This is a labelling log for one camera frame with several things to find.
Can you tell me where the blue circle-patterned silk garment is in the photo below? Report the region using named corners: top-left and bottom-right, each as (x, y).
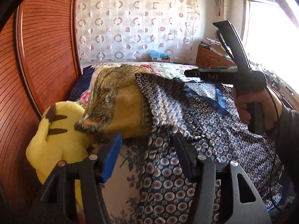
top-left (135, 73), bottom-right (282, 223)

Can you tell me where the dark grey sleeve forearm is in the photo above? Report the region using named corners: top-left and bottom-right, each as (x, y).
top-left (275, 106), bottom-right (298, 191)

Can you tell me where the person's right hand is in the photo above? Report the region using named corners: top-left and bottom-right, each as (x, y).
top-left (233, 87), bottom-right (283, 131)

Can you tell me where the long wooden sideboard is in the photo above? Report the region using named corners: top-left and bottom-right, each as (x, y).
top-left (196, 46), bottom-right (298, 111)

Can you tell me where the clutter on sideboard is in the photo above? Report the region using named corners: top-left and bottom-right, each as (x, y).
top-left (199, 38), bottom-right (298, 96)

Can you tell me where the window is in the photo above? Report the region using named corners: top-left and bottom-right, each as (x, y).
top-left (243, 0), bottom-right (298, 77)

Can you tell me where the yellow plush toy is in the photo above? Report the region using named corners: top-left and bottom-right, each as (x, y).
top-left (25, 101), bottom-right (91, 211)

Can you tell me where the floral bed quilt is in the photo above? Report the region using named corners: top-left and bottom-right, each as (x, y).
top-left (73, 62), bottom-right (198, 107)

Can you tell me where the blue tissue box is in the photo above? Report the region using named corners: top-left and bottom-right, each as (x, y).
top-left (149, 50), bottom-right (170, 63)

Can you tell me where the yellow-green patterned cloth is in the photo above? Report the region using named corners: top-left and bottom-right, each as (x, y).
top-left (75, 65), bottom-right (152, 139)

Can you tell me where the white circle-patterned curtain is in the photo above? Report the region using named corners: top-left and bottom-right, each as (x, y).
top-left (75, 0), bottom-right (200, 64)

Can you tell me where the wooden wardrobe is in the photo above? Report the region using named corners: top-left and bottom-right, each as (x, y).
top-left (1, 0), bottom-right (81, 223)

